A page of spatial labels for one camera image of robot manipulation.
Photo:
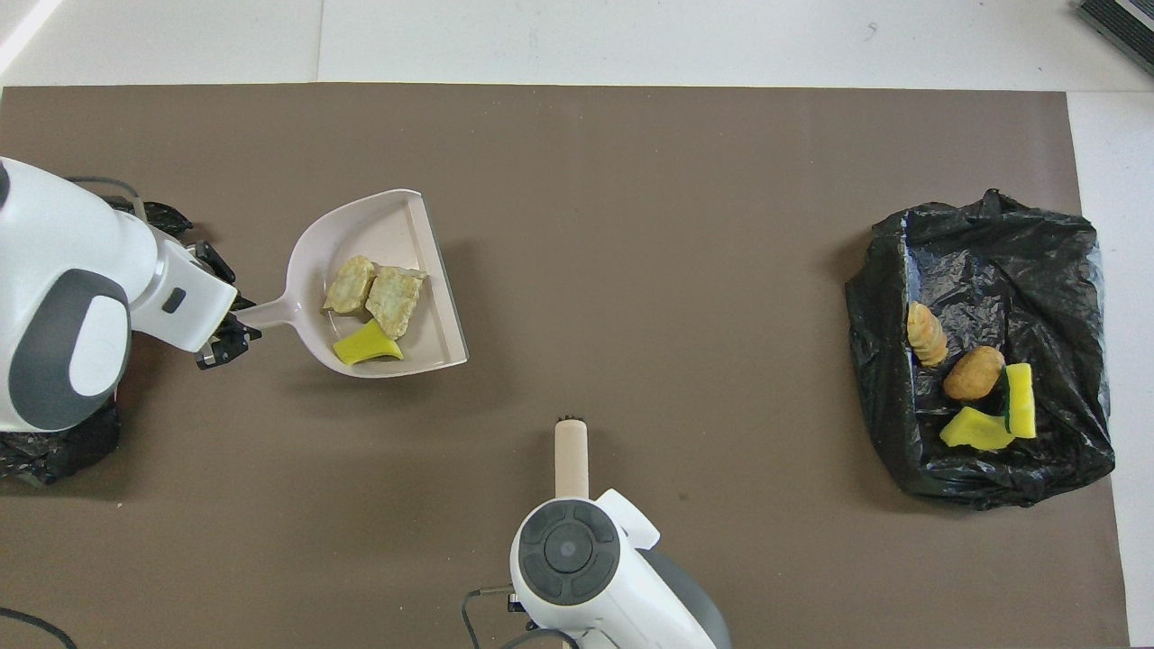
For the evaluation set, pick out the green and yellow sponge piece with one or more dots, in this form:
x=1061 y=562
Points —
x=1021 y=401

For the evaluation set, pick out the black trash bag bin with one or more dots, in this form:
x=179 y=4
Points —
x=883 y=406

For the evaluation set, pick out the black bag over pink bin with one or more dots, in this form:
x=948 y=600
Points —
x=54 y=451

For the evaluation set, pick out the yellow sponge block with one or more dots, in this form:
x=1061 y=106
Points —
x=976 y=431

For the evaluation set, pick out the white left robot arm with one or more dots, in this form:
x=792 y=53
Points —
x=72 y=270

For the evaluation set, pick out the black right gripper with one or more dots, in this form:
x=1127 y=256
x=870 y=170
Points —
x=517 y=602

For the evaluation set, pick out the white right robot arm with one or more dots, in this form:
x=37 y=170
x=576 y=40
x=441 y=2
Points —
x=577 y=559

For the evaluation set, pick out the dark grey ribbed device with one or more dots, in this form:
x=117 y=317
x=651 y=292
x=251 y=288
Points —
x=1122 y=27

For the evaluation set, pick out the brown table mat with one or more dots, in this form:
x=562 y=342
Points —
x=631 y=162

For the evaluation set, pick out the pale beige sponge chunk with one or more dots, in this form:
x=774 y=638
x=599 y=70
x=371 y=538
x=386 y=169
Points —
x=350 y=285
x=927 y=335
x=397 y=302

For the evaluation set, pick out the beige brush with black bristles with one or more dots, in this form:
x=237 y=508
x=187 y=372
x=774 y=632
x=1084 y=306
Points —
x=571 y=460

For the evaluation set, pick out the small curved yellow sponge piece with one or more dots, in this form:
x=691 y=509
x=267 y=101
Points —
x=365 y=347

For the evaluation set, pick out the orange-brown sponge chunk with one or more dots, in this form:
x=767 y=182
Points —
x=974 y=374

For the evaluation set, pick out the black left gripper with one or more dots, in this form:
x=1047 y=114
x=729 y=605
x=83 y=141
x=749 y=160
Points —
x=230 y=347

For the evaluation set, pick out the beige plastic dustpan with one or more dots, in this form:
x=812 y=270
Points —
x=397 y=234

